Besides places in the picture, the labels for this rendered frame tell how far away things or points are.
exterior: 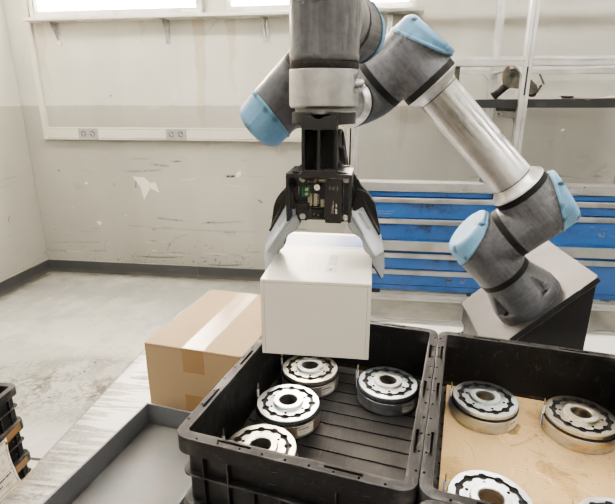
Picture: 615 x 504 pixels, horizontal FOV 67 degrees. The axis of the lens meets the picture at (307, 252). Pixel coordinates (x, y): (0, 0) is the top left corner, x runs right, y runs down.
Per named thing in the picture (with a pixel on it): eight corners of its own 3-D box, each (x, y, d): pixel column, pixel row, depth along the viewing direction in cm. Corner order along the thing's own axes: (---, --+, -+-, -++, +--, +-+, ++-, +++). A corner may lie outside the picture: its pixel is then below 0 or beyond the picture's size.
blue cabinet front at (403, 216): (358, 287, 270) (362, 190, 253) (488, 293, 261) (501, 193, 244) (358, 288, 267) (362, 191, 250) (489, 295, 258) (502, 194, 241)
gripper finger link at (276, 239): (238, 271, 56) (280, 210, 53) (250, 255, 61) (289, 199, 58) (260, 286, 56) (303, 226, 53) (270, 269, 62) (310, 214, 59)
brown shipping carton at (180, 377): (247, 427, 94) (243, 357, 90) (151, 409, 100) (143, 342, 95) (291, 354, 122) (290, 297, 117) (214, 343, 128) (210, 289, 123)
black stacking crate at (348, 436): (286, 361, 98) (285, 311, 94) (432, 387, 89) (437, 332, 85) (180, 510, 62) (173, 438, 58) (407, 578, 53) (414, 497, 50)
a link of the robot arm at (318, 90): (295, 72, 55) (365, 71, 54) (295, 113, 56) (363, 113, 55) (283, 68, 48) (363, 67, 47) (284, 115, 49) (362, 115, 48)
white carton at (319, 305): (291, 288, 72) (290, 231, 70) (369, 291, 71) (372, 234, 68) (262, 352, 53) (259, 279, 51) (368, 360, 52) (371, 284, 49)
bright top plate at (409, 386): (365, 365, 88) (366, 362, 87) (420, 375, 84) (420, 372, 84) (352, 395, 79) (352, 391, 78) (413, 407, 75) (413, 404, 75)
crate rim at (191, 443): (285, 319, 95) (285, 308, 94) (437, 341, 86) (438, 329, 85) (172, 450, 59) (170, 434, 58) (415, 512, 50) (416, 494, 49)
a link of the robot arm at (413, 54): (520, 243, 108) (362, 61, 101) (581, 203, 101) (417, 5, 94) (528, 265, 97) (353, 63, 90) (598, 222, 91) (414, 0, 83)
